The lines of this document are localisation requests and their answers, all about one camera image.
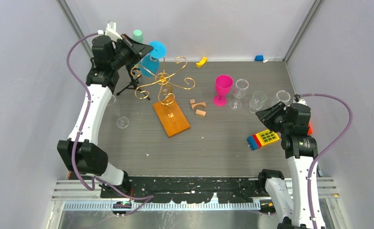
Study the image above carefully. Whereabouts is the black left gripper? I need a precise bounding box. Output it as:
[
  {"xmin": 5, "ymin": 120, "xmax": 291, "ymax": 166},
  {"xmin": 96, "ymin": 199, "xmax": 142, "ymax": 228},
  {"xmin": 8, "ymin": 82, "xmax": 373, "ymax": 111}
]
[{"xmin": 110, "ymin": 34, "xmax": 152, "ymax": 70}]

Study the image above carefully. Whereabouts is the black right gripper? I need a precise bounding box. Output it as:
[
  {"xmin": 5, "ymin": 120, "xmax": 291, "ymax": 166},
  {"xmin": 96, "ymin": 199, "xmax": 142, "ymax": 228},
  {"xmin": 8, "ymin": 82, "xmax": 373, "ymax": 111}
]
[{"xmin": 255, "ymin": 101, "xmax": 291, "ymax": 135}]

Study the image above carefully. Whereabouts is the blue plastic wine glass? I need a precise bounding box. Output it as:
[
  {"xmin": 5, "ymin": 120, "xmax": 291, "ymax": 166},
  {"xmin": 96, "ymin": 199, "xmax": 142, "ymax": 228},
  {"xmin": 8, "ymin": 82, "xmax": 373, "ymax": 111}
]
[{"xmin": 139, "ymin": 41, "xmax": 167, "ymax": 77}]

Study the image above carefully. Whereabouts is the clear wine glass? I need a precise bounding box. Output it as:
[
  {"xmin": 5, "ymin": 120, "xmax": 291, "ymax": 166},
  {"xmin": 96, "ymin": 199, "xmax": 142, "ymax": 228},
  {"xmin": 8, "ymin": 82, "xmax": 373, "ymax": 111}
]
[
  {"xmin": 271, "ymin": 90, "xmax": 291, "ymax": 106},
  {"xmin": 107, "ymin": 95, "xmax": 129, "ymax": 129},
  {"xmin": 229, "ymin": 79, "xmax": 249, "ymax": 110},
  {"xmin": 249, "ymin": 91, "xmax": 267, "ymax": 113}
]

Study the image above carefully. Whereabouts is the clear wine glass front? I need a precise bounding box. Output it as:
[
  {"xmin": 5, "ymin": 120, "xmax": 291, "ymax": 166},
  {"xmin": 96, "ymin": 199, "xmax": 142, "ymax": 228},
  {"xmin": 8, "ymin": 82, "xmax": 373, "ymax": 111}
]
[{"xmin": 229, "ymin": 79, "xmax": 249, "ymax": 110}]

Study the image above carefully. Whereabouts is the pink plastic wine glass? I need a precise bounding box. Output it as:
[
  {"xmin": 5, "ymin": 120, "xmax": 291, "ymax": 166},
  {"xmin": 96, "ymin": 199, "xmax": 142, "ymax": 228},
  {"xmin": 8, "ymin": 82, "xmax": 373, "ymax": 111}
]
[{"xmin": 213, "ymin": 74, "xmax": 234, "ymax": 107}]

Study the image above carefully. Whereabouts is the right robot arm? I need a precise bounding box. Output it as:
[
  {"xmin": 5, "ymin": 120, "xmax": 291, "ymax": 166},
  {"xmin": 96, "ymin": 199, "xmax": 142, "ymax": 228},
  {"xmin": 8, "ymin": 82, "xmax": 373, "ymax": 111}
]
[{"xmin": 256, "ymin": 102, "xmax": 326, "ymax": 229}]

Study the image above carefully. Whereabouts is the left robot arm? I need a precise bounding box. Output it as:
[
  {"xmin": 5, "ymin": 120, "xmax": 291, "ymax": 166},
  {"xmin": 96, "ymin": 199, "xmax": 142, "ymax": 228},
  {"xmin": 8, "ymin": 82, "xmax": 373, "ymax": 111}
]
[{"xmin": 57, "ymin": 33, "xmax": 154, "ymax": 198}]

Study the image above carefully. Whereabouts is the orange wooden rack base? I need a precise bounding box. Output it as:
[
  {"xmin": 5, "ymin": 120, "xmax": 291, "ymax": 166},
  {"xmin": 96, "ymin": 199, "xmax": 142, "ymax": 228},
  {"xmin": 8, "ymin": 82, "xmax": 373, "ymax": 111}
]
[{"xmin": 153, "ymin": 101, "xmax": 191, "ymax": 138}]

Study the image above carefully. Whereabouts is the green microphone on tripod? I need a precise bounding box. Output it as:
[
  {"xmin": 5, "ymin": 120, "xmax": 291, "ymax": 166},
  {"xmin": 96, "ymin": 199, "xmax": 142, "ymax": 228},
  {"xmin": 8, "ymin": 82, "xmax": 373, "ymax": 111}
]
[{"xmin": 116, "ymin": 29, "xmax": 143, "ymax": 96}]

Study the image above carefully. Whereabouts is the colourful toy block calculator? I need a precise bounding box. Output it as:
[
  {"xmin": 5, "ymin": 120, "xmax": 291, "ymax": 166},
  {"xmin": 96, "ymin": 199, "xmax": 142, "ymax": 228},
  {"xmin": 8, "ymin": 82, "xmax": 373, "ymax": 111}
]
[{"xmin": 246, "ymin": 129, "xmax": 280, "ymax": 151}]

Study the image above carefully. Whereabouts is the red block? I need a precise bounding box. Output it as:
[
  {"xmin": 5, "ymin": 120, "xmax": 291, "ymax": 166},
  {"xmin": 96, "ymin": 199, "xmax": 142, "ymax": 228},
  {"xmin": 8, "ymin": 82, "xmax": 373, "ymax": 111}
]
[{"xmin": 307, "ymin": 123, "xmax": 313, "ymax": 135}]

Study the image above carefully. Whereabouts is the yellow curved block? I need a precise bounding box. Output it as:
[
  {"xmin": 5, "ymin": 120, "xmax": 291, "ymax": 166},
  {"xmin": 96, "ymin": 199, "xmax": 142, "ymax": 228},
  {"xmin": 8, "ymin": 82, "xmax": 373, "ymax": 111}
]
[{"xmin": 195, "ymin": 56, "xmax": 207, "ymax": 68}]

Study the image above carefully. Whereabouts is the small blue block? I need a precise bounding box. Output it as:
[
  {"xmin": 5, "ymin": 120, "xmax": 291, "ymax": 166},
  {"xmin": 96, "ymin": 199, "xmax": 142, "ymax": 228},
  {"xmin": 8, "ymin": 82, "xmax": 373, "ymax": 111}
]
[{"xmin": 254, "ymin": 55, "xmax": 264, "ymax": 62}]

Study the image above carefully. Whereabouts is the wooden arch block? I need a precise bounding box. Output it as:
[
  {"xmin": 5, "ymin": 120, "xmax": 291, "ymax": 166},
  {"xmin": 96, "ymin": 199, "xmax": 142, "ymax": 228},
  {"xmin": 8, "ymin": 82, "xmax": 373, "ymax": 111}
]
[{"xmin": 191, "ymin": 102, "xmax": 206, "ymax": 110}]

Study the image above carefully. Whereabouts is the wooden rectangular block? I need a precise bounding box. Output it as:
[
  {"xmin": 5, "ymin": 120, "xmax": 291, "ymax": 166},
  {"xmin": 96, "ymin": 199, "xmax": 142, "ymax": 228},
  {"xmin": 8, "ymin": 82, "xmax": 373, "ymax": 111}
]
[{"xmin": 195, "ymin": 109, "xmax": 206, "ymax": 117}]

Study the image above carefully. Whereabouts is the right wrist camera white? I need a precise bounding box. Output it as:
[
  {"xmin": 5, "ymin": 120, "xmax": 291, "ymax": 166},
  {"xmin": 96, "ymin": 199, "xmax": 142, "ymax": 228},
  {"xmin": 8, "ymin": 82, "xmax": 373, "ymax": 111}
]
[{"xmin": 293, "ymin": 94, "xmax": 307, "ymax": 105}]

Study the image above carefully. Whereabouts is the gold wire wine glass rack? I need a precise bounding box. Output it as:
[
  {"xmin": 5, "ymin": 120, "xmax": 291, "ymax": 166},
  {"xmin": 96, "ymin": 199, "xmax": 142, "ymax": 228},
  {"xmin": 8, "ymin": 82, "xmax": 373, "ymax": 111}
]
[{"xmin": 131, "ymin": 56, "xmax": 196, "ymax": 106}]

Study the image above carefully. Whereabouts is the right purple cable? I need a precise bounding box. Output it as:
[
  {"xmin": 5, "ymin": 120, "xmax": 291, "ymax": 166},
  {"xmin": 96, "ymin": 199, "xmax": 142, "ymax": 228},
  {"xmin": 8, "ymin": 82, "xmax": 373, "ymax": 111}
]
[{"xmin": 299, "ymin": 93, "xmax": 353, "ymax": 229}]

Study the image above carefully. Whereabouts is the aluminium frame rail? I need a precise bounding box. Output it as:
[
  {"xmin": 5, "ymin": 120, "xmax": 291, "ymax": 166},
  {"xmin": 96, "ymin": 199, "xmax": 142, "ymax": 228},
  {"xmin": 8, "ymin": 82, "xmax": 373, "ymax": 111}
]
[{"xmin": 56, "ymin": 0, "xmax": 93, "ymax": 69}]

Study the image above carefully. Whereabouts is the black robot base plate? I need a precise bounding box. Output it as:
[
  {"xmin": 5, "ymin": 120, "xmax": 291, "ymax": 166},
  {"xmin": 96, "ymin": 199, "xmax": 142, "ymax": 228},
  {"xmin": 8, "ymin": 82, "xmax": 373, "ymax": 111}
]
[{"xmin": 100, "ymin": 177, "xmax": 269, "ymax": 204}]

